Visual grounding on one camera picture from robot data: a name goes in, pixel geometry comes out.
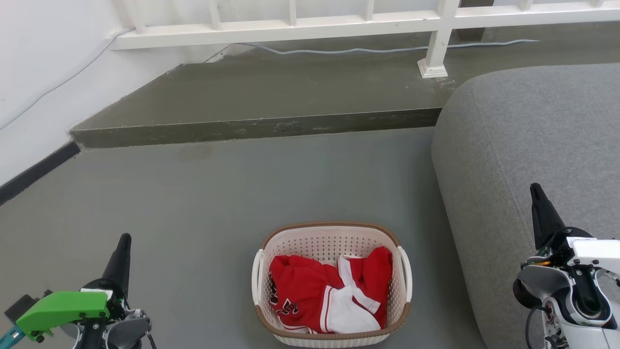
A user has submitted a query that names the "black baseboard strip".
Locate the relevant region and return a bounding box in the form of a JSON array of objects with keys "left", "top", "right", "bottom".
[{"left": 0, "top": 141, "right": 81, "bottom": 206}]

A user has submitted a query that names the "grey fabric sofa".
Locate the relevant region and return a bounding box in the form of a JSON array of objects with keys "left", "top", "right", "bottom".
[{"left": 431, "top": 63, "right": 620, "bottom": 349}]

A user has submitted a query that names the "teal cable connector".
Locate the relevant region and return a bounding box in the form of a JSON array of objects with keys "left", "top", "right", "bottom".
[{"left": 0, "top": 326, "right": 25, "bottom": 349}]

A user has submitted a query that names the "raised concrete step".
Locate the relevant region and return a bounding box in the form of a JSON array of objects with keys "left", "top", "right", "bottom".
[{"left": 69, "top": 22, "right": 620, "bottom": 149}]

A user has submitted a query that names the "red and white jersey clothing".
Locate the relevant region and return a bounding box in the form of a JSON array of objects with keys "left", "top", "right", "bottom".
[{"left": 269, "top": 246, "right": 394, "bottom": 335}]

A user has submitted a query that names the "white perforated plastic laundry basket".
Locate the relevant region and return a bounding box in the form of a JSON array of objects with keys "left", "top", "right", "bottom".
[{"left": 251, "top": 222, "right": 413, "bottom": 348}]

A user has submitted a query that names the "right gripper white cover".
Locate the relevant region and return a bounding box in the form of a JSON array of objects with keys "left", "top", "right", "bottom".
[{"left": 529, "top": 183, "right": 620, "bottom": 268}]

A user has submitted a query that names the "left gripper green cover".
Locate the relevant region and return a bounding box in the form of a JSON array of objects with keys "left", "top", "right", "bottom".
[{"left": 16, "top": 233, "right": 133, "bottom": 341}]

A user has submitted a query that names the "white wooden railing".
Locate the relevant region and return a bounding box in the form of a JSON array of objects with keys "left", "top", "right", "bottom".
[{"left": 110, "top": 0, "right": 620, "bottom": 79}]

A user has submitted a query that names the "thin white wall cable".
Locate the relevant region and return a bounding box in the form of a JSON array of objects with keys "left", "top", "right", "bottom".
[{"left": 0, "top": 28, "right": 134, "bottom": 130}]

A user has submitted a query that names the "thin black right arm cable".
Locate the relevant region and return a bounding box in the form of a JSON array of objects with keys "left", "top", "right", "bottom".
[{"left": 525, "top": 305, "right": 548, "bottom": 349}]

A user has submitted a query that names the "light grey floor cable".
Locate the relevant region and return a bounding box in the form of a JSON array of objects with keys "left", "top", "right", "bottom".
[{"left": 237, "top": 39, "right": 541, "bottom": 55}]

